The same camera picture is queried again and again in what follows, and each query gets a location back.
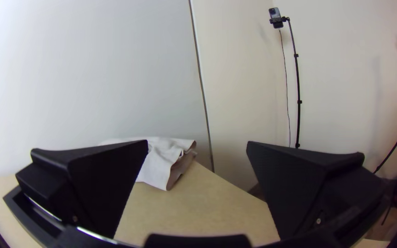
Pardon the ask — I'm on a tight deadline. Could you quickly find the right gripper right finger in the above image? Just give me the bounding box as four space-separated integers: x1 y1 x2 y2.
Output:
246 140 391 241

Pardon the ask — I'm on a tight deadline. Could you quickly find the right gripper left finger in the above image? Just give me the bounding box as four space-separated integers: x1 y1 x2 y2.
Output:
15 139 149 239

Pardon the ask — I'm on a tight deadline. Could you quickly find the grey t-shirt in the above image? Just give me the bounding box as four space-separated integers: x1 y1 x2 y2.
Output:
98 136 198 192

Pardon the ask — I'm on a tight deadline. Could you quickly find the smartphone on stand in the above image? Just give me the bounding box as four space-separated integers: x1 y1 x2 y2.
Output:
268 6 285 29

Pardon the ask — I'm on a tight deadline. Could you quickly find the thin black phone cable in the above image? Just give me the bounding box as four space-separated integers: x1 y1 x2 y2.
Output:
278 29 292 148

